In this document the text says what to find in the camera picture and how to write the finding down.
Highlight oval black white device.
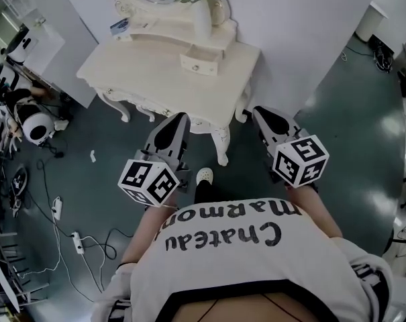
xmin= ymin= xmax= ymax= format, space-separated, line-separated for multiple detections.
xmin=9 ymin=165 xmax=32 ymax=195

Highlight white textured vase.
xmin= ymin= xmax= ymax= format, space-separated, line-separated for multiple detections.
xmin=191 ymin=0 xmax=213 ymax=42

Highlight white robot with black face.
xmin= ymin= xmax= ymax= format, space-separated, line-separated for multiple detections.
xmin=0 ymin=63 xmax=21 ymax=106
xmin=3 ymin=25 xmax=40 ymax=65

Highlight person's bare neck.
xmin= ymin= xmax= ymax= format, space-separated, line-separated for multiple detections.
xmin=174 ymin=292 xmax=319 ymax=322

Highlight white humanoid robot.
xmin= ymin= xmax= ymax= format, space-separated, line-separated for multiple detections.
xmin=4 ymin=89 xmax=70 ymax=147

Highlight white side table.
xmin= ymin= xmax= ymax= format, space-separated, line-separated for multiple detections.
xmin=354 ymin=1 xmax=391 ymax=43

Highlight blue printed card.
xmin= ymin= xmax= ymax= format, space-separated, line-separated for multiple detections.
xmin=109 ymin=17 xmax=130 ymax=36

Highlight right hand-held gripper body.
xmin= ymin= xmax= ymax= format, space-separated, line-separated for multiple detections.
xmin=264 ymin=130 xmax=330 ymax=193

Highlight cream ornate table drawer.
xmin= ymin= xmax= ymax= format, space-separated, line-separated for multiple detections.
xmin=140 ymin=101 xmax=176 ymax=119
xmin=97 ymin=85 xmax=140 ymax=109

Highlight white storage shelf unit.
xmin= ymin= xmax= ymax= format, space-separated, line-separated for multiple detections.
xmin=0 ymin=0 xmax=68 ymax=80

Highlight person's white printed shirt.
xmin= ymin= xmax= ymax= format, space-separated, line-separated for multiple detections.
xmin=90 ymin=198 xmax=395 ymax=322

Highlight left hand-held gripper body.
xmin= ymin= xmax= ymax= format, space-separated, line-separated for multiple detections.
xmin=117 ymin=138 xmax=194 ymax=209

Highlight striped shoulder strap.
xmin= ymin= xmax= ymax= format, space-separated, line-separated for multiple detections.
xmin=352 ymin=262 xmax=391 ymax=315
xmin=108 ymin=299 xmax=133 ymax=322

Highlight cream ornate dressing table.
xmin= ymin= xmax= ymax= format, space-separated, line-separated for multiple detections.
xmin=75 ymin=0 xmax=262 ymax=167

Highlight person's left forearm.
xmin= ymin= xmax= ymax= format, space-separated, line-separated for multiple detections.
xmin=119 ymin=205 xmax=179 ymax=266

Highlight white power strip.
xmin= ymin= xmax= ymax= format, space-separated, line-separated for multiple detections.
xmin=51 ymin=196 xmax=63 ymax=221
xmin=70 ymin=231 xmax=85 ymax=256

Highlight person's black trousers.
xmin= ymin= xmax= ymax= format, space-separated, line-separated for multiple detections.
xmin=193 ymin=178 xmax=215 ymax=205

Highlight person's right forearm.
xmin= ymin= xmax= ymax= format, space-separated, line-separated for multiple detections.
xmin=287 ymin=183 xmax=344 ymax=239

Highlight tall white cabinet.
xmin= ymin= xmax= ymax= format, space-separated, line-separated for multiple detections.
xmin=21 ymin=0 xmax=100 ymax=109

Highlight person's white shoe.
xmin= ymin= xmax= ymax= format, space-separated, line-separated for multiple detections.
xmin=195 ymin=166 xmax=214 ymax=186

